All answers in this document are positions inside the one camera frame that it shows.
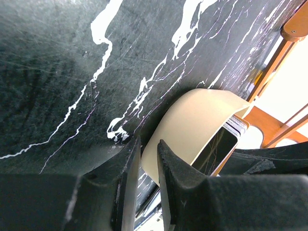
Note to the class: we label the stack of credit cards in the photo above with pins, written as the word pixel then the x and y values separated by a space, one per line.
pixel 215 154

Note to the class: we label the orange wooden shelf rack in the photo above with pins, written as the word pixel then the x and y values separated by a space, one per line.
pixel 279 99

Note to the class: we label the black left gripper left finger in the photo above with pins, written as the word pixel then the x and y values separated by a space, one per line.
pixel 101 200

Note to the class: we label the beige oval plastic tray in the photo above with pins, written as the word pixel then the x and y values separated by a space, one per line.
pixel 190 123

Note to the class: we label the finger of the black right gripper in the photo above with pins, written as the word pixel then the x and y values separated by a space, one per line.
pixel 291 159

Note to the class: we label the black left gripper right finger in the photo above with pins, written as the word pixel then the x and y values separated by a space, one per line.
pixel 192 201

